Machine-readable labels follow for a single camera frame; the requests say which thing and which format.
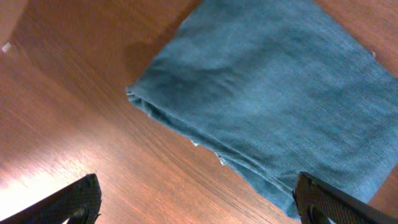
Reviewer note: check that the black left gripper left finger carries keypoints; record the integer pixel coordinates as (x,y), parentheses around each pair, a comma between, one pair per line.
(77,203)

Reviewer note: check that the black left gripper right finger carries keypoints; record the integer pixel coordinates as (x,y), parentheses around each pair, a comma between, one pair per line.
(320,203)

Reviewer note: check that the dark blue jeans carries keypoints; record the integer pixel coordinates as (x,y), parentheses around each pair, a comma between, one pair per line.
(276,88)

